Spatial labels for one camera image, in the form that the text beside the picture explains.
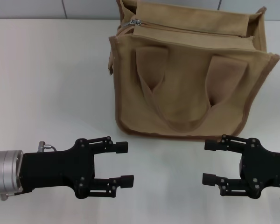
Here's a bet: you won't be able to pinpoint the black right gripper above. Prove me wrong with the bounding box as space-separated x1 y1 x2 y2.
201 134 280 199

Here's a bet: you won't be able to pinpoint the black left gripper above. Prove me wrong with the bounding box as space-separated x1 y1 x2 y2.
22 136 129 199

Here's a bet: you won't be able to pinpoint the left wrist connector with cable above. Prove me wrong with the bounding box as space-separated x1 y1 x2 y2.
38 140 59 154

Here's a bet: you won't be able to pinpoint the khaki canvas food bag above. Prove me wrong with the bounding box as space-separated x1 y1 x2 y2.
106 0 280 142

